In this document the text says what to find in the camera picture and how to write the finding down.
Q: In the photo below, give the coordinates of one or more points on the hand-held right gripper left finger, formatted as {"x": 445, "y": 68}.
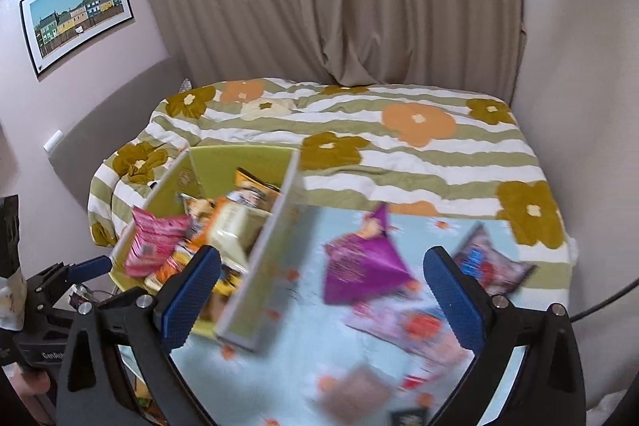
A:
{"x": 192, "y": 291}

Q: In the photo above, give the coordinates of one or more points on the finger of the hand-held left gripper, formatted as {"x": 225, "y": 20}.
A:
{"x": 90, "y": 267}

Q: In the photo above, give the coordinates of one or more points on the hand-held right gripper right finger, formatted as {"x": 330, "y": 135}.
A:
{"x": 454, "y": 296}

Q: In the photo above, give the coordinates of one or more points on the fries picture snack packet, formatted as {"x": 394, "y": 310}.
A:
{"x": 169, "y": 269}

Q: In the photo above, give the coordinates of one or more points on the pink snack packet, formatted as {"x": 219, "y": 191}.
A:
{"x": 150, "y": 239}

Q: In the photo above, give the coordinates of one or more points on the white and green snack packet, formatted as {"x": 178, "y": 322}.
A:
{"x": 234, "y": 226}

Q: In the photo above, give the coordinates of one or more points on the green cardboard box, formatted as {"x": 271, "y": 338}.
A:
{"x": 269, "y": 276}

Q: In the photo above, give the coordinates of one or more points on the white and orange snack packet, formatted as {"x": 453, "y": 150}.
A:
{"x": 195, "y": 209}

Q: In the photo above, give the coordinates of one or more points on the black and white snack packet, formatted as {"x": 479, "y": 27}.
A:
{"x": 10, "y": 231}

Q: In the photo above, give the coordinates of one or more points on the purple snack packet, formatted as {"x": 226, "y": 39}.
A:
{"x": 359, "y": 266}

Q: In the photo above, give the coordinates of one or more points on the person's left hand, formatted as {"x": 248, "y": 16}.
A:
{"x": 30, "y": 381}

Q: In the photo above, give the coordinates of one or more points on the dark blue snack packet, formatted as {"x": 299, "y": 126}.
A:
{"x": 491, "y": 264}

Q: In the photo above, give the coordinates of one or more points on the red and white snack packet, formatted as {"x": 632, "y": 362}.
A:
{"x": 404, "y": 323}

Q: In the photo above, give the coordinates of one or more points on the striped floral blanket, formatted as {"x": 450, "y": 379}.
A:
{"x": 424, "y": 166}

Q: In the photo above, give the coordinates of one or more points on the brown square packet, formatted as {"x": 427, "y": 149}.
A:
{"x": 354, "y": 388}

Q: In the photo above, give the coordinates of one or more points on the grey padded headboard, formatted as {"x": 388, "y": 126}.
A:
{"x": 100, "y": 131}

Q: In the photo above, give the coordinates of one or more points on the light blue daisy tablecloth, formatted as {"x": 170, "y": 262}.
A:
{"x": 299, "y": 381}

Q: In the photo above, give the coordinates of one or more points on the white wall switch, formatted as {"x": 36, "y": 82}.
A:
{"x": 53, "y": 140}

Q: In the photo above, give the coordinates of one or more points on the framed wall poster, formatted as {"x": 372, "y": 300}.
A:
{"x": 75, "y": 17}

